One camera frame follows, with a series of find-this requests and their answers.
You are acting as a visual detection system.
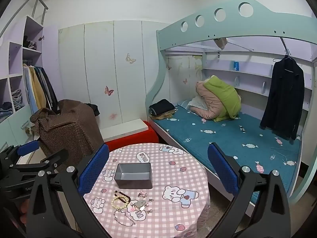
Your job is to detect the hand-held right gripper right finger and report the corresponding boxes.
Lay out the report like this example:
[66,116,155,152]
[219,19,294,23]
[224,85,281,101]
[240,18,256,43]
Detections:
[207,142,291,238]

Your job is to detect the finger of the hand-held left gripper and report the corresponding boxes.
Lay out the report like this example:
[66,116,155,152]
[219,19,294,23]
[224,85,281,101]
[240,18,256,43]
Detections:
[0,140,40,165]
[11,149,69,176]

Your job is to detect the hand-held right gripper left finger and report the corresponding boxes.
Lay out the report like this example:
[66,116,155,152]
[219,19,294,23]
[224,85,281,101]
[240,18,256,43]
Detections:
[26,143,111,238]

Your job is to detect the cream bead bracelet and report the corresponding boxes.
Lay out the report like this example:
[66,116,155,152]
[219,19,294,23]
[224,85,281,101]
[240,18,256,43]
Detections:
[111,195,130,210]

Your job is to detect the grey metal tin box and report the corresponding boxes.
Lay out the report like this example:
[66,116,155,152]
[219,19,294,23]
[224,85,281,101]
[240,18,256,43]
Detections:
[114,163,153,189]

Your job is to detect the dark red bead bracelet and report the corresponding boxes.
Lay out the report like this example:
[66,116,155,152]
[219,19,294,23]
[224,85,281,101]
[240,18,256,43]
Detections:
[114,190,131,204]

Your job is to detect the pink charm keychain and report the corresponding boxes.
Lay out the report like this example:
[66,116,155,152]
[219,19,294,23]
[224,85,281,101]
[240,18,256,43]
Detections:
[138,190,153,207]

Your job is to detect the silver chain bracelet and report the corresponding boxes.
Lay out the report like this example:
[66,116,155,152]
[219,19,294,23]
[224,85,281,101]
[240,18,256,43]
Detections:
[113,209,136,226]

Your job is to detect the brown dotted cloth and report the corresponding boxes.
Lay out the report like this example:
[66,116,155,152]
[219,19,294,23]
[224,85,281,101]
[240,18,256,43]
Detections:
[30,99,104,164]

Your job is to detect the blue candy print bed sheet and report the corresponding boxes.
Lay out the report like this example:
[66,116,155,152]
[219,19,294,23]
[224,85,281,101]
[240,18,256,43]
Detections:
[152,102,303,205]

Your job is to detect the folded jeans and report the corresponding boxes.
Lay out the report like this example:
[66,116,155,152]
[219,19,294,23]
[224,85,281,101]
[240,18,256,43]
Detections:
[0,89,24,119]

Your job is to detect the pink checked bear tablecloth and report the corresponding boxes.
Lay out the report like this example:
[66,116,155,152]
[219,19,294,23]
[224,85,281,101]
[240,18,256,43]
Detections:
[83,143,211,238]

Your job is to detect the red stool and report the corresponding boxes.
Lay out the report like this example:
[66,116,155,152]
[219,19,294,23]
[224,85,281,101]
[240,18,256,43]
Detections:
[104,120,159,152]

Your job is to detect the white board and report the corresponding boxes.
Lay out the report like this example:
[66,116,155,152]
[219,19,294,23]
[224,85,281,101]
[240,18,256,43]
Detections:
[99,118,149,138]

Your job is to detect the black garment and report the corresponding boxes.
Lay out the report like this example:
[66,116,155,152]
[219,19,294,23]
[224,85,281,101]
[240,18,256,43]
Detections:
[85,103,100,116]

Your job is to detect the row of hanging clothes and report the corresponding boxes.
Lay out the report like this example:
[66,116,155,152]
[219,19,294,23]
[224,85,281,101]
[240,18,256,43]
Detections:
[22,64,58,112]

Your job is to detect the pink quilt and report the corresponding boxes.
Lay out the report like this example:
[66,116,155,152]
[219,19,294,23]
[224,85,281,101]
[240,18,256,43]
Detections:
[189,78,223,121]

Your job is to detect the white pillow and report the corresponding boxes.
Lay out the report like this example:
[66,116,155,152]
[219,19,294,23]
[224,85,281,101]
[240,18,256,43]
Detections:
[189,97,206,111]

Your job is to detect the green blanket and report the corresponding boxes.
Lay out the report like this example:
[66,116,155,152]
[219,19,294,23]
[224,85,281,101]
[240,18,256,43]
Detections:
[203,76,242,122]

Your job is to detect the tan folded clothes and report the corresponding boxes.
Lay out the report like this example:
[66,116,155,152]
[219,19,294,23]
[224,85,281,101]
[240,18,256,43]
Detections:
[152,109,177,120]

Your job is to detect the open shelf unit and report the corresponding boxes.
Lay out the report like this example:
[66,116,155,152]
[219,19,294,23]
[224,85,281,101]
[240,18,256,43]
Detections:
[0,16,60,159]

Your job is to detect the black folded clothes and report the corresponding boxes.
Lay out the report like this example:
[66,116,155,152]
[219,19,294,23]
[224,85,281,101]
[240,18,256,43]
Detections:
[149,99,176,116]

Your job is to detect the black hanging coat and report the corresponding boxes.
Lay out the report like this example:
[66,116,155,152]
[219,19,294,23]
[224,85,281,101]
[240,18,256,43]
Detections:
[260,57,305,140]

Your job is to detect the white wardrobe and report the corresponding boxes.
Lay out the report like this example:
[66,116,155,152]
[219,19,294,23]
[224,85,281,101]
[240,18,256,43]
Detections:
[58,20,164,129]

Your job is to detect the dark folded clothes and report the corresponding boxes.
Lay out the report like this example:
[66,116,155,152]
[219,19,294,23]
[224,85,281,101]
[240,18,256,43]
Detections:
[23,36,38,50]

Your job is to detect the beige hanging bag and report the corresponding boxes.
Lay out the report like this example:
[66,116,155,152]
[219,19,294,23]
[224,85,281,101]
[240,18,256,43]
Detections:
[214,38,228,50]

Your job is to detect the clothes hanger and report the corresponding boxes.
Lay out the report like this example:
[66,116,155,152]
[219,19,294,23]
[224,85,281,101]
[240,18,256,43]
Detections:
[273,52,304,66]

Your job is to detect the grey metal railing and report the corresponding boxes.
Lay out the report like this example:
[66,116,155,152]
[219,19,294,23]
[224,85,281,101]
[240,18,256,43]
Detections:
[0,0,49,37]

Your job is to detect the white wall shelf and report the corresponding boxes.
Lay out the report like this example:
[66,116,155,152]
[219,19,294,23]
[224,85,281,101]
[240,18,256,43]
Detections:
[203,59,312,111]

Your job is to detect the teal bunk bed frame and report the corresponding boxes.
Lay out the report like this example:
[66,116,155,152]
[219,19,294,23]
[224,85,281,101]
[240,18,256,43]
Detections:
[145,0,317,204]

